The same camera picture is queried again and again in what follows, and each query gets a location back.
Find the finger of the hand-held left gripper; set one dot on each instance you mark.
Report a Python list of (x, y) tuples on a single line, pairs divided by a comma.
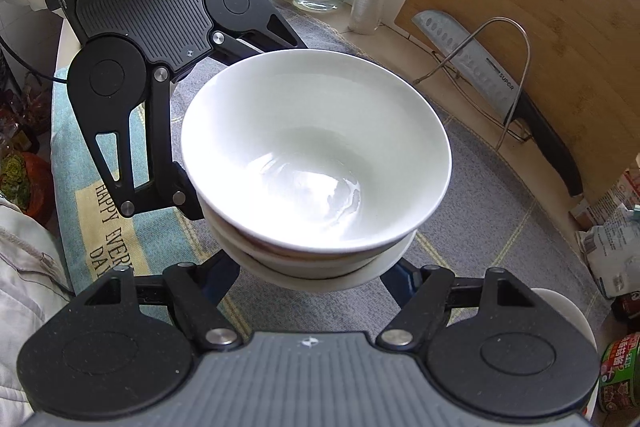
[(185, 192), (280, 39)]

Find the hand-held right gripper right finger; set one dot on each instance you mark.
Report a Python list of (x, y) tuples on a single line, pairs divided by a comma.
[(397, 282)]

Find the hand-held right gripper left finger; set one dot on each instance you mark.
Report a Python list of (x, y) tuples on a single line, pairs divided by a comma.
[(220, 279)]

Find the large white pink-flower bowl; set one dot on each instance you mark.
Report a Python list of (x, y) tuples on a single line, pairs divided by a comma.
[(310, 279)]

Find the small densely flowered white bowl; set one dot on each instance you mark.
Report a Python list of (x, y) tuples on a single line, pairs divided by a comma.
[(300, 147)]

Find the grey and teal dish towel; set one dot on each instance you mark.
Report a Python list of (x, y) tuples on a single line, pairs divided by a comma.
[(475, 207)]

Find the orange plastic basin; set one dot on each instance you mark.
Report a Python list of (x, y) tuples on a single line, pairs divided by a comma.
[(30, 202)]

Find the person's white jacket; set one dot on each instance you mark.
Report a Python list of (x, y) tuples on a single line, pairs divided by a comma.
[(30, 307)]

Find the crumpled white plastic packet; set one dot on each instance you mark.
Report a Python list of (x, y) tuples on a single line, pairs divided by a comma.
[(615, 257)]

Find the white and pink paper bag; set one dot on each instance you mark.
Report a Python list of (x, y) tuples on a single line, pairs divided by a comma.
[(600, 197)]

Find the dark sauce bottle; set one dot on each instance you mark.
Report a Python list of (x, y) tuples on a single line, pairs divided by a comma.
[(627, 307)]

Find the green-lid food can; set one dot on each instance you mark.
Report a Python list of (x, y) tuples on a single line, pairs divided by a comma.
[(622, 372)]

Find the bamboo cutting board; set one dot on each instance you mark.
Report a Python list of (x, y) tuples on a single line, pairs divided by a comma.
[(550, 7)]

